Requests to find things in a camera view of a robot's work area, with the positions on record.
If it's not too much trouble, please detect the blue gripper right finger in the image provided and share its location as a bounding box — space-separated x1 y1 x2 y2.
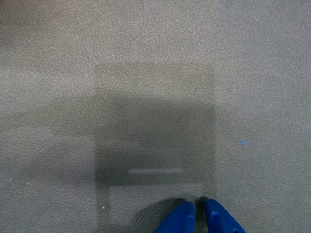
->
203 198 247 233

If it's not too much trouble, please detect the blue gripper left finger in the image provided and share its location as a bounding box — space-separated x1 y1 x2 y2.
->
154 201 196 233

